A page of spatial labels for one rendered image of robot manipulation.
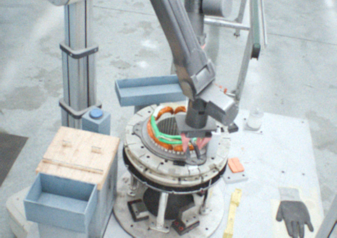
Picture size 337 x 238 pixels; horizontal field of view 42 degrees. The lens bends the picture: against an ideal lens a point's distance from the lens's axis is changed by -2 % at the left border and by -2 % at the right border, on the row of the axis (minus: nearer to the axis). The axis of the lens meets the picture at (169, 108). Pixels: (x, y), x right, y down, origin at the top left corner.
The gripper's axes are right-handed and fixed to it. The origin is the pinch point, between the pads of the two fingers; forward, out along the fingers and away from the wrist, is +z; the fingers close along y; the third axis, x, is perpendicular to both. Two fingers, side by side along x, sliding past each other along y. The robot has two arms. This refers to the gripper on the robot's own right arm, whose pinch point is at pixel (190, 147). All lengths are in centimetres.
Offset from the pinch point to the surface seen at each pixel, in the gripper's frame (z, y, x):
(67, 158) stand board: 10.6, -32.8, 8.9
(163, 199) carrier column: 21.4, -5.2, 0.9
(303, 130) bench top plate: 38, 67, 47
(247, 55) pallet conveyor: 67, 85, 159
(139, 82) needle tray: 12, -7, 49
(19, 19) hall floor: 117, -78, 305
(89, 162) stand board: 10.6, -26.6, 6.9
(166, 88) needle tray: 14.0, 3.1, 47.3
